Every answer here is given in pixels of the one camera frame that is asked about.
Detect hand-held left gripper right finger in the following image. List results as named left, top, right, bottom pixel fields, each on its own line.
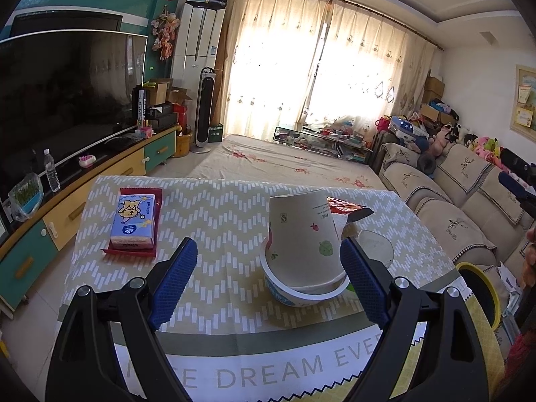
left=339, top=237, right=490, bottom=402

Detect clear water bottle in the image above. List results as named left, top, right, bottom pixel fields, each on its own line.
left=43, top=148, right=61, bottom=193

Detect black and white tower fan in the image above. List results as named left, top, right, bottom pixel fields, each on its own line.
left=192, top=67, right=218, bottom=154

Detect black yellow-rimmed trash bin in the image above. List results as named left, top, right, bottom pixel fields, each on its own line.
left=454, top=262, right=503, bottom=331

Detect sheer cream curtain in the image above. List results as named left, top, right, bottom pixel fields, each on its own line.
left=215, top=0, right=331, bottom=143
left=310, top=2, right=438, bottom=135

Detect red tray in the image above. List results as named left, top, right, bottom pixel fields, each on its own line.
left=103, top=188, right=164, bottom=257

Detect pile of plush toys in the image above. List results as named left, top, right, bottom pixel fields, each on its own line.
left=375, top=111, right=516, bottom=177

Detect pale blue plastic bag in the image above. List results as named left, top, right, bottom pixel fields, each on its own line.
left=500, top=301, right=522, bottom=344

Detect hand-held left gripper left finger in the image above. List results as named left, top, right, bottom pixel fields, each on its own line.
left=45, top=237, right=198, bottom=402

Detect white papers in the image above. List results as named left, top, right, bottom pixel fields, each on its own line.
left=497, top=262, right=523, bottom=298

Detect black flat box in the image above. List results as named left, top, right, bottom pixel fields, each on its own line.
left=144, top=105, right=179, bottom=128

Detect hanging artificial flower decoration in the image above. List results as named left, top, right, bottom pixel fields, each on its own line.
left=151, top=6, right=182, bottom=59

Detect clear container with greens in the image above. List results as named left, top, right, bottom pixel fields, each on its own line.
left=8, top=173, right=45, bottom=222

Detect grey chevron cloth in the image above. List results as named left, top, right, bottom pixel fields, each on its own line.
left=61, top=175, right=465, bottom=402

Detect wide cardboard box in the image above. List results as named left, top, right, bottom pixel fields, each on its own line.
left=420, top=104, right=459, bottom=123

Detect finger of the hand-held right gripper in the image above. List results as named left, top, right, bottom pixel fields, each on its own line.
left=497, top=171, right=536, bottom=218
left=500, top=147, right=536, bottom=185

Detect yellow bucket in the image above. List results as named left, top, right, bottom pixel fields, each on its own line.
left=174, top=132, right=194, bottom=157

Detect white standing air conditioner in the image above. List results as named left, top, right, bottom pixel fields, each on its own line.
left=171, top=1, right=227, bottom=135

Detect beige sofa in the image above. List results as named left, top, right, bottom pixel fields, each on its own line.
left=368, top=140, right=536, bottom=344

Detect teal and yellow television stand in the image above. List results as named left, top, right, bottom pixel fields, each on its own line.
left=0, top=128, right=179, bottom=311

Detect printed paper cup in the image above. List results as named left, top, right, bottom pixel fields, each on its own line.
left=268, top=188, right=346, bottom=289

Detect clear plastic lid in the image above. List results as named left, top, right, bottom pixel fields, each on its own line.
left=341, top=222, right=394, bottom=269

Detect yellow tablecloth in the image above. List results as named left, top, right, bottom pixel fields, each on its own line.
left=419, top=285, right=505, bottom=402

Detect dark red snack wrapper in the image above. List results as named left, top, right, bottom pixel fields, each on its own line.
left=327, top=197, right=374, bottom=223

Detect blue tissue packet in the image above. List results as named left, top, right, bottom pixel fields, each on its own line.
left=110, top=188, right=162, bottom=249

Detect large curved black television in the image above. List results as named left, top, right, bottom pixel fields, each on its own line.
left=0, top=29, right=148, bottom=202

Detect floral cream bedspread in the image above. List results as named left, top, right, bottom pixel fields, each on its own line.
left=186, top=134, right=392, bottom=193

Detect tall black printed box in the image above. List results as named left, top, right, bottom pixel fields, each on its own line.
left=132, top=84, right=147, bottom=128

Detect white plastic bowl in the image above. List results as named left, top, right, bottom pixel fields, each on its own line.
left=260, top=237, right=352, bottom=307

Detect cluttered glass coffee table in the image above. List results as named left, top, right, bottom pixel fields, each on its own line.
left=274, top=123, right=373, bottom=162

